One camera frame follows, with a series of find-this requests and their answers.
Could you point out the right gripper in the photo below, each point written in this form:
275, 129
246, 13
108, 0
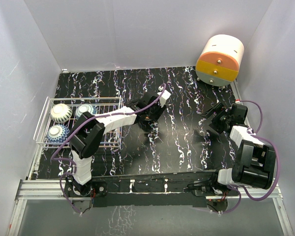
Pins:
215, 124

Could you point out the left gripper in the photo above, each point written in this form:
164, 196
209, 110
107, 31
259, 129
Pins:
159, 110

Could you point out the blue floral bowl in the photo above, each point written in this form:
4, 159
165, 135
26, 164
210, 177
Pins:
85, 108

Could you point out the white orange-rimmed bowl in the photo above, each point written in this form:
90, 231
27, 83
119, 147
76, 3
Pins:
61, 113

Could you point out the red patterned bowl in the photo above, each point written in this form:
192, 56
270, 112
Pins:
57, 134

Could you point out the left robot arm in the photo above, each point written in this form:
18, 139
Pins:
90, 130

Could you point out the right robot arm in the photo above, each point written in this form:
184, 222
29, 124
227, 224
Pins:
255, 161

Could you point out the round pastel drawer cabinet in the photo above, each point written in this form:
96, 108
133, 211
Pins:
219, 63

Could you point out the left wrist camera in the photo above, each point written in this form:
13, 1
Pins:
164, 97

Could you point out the aluminium frame rail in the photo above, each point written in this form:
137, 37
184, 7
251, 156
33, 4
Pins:
32, 189

